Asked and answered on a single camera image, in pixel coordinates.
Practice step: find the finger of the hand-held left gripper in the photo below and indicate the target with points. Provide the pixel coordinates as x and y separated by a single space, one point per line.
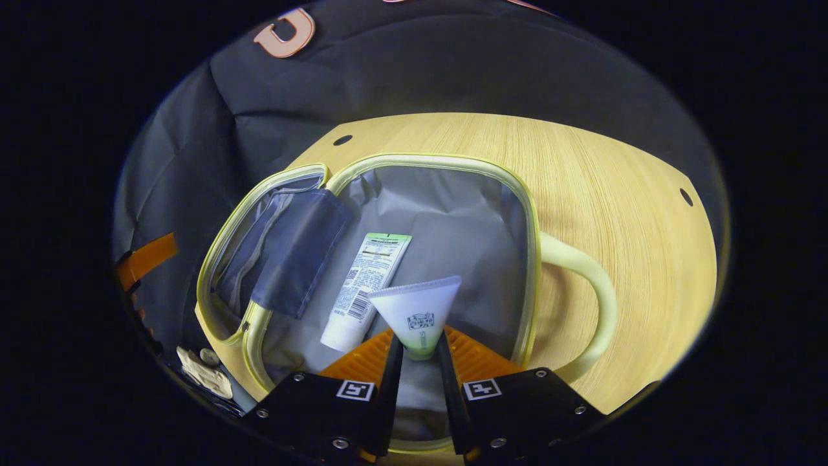
147 257

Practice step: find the pale yellow suitcase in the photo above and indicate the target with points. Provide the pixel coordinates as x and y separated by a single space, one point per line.
453 220

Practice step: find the black backdrop cloth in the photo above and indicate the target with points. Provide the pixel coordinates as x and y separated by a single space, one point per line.
453 65

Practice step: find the green white skin care tube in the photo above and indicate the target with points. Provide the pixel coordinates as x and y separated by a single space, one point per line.
369 278

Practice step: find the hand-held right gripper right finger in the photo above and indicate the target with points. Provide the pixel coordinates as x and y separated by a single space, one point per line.
453 401

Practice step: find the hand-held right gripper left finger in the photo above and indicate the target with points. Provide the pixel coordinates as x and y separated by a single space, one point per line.
388 401

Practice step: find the small white tube green cap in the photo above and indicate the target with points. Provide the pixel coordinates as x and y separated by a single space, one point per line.
417 310

